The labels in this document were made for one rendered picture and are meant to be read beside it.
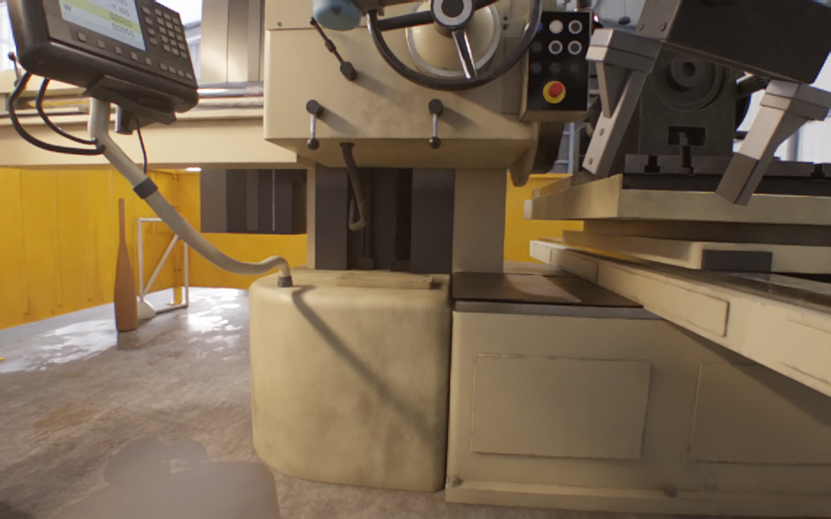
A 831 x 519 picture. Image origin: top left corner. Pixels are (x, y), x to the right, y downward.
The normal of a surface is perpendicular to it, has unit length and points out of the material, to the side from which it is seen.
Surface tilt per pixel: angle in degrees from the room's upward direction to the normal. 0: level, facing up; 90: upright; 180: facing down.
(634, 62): 113
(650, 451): 90
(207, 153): 90
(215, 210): 90
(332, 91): 90
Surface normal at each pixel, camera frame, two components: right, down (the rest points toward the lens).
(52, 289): 1.00, 0.04
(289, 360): -0.33, 0.08
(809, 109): 0.04, 0.48
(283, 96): -0.09, 0.09
